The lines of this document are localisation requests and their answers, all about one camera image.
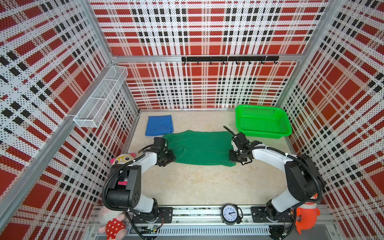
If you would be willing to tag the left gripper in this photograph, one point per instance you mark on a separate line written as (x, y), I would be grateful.
(171, 158)

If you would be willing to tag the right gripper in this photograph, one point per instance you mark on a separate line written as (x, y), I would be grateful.
(233, 159)

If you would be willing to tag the blue tank top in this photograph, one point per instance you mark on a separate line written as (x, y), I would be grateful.
(159, 125)

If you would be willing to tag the green tank top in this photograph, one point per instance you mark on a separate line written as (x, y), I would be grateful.
(201, 148)

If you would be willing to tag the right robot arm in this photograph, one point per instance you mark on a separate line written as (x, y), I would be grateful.
(304, 182)

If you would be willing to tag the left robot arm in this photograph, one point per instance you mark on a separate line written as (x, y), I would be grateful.
(123, 189)

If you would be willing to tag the green plastic basket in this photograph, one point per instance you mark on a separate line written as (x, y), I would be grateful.
(262, 122)

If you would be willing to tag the pink plush with yellow glasses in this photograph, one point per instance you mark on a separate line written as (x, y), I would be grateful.
(123, 158)

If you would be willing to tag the small black analog clock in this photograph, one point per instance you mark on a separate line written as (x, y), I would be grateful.
(231, 214)

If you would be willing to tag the pink plush with strawberry dress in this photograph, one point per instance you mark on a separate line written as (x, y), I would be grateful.
(113, 225)

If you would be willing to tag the red shark plush toy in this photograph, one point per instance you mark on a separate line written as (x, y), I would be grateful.
(307, 215)

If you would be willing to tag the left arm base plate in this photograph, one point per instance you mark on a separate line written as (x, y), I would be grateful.
(164, 215)

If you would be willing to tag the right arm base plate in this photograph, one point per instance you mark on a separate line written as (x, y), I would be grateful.
(258, 213)

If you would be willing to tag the aluminium front rail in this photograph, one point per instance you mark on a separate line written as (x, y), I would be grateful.
(203, 222)

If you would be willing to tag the white wire mesh shelf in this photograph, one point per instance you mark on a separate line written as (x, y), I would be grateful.
(102, 95)

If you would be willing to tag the black hook rail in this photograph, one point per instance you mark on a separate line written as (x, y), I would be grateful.
(260, 59)

